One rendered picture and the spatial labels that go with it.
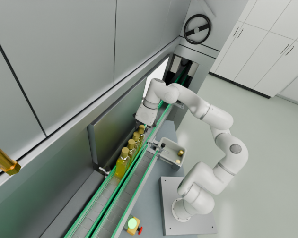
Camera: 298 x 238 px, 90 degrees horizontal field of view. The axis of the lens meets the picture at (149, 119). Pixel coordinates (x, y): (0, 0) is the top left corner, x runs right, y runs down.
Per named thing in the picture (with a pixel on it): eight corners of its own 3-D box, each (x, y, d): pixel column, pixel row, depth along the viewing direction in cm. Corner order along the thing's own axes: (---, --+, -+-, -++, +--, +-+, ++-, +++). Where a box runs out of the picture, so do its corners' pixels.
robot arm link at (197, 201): (197, 221, 75) (213, 216, 63) (175, 202, 78) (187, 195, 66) (204, 204, 80) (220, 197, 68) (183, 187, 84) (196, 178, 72)
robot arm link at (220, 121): (192, 136, 65) (188, 130, 79) (237, 161, 62) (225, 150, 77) (212, 103, 62) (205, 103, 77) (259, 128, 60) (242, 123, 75)
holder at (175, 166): (154, 139, 130) (156, 133, 124) (183, 154, 125) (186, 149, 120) (145, 154, 118) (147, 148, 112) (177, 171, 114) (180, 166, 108)
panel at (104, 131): (156, 87, 143) (166, 53, 118) (159, 89, 142) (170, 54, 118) (93, 162, 82) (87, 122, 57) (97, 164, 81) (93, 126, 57)
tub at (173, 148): (160, 141, 129) (162, 135, 122) (183, 154, 125) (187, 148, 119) (151, 157, 117) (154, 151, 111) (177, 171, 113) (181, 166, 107)
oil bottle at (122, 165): (119, 167, 93) (122, 150, 78) (127, 171, 92) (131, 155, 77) (114, 175, 89) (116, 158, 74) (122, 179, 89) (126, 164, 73)
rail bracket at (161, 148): (146, 145, 108) (149, 135, 99) (167, 156, 105) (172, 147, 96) (144, 148, 106) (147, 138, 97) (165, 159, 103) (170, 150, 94)
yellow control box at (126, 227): (128, 216, 88) (129, 213, 82) (139, 223, 87) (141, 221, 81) (122, 229, 83) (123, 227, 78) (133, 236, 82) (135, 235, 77)
